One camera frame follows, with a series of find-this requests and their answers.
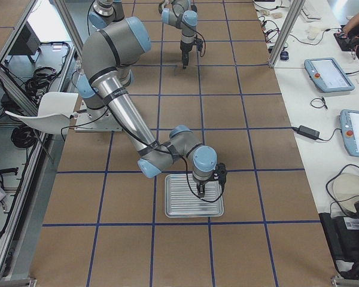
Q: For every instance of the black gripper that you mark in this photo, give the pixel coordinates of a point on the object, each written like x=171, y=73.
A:
x=184, y=51
x=201, y=184

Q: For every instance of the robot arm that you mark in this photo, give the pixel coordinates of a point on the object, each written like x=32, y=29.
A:
x=183, y=16
x=120, y=45

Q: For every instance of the silver ribbed metal tray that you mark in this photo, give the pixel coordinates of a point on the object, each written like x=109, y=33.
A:
x=181, y=199

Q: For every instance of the black power adapter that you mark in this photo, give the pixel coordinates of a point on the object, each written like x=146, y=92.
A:
x=306, y=132

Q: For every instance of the far blue teach pendant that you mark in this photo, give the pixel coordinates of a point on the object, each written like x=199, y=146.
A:
x=327, y=75

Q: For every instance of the blue teach pendant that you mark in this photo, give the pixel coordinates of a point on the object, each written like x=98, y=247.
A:
x=349, y=124
x=327, y=75

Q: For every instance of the white plastic chair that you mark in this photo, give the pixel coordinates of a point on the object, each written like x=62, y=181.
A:
x=54, y=112

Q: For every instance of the near blue teach pendant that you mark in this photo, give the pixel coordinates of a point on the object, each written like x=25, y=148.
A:
x=349, y=124

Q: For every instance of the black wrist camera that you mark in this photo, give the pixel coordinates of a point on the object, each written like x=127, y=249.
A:
x=220, y=174

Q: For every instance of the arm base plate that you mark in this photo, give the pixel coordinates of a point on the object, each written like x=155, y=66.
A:
x=96, y=117

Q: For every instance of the aluminium frame post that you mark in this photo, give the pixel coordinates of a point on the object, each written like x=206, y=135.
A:
x=294, y=11

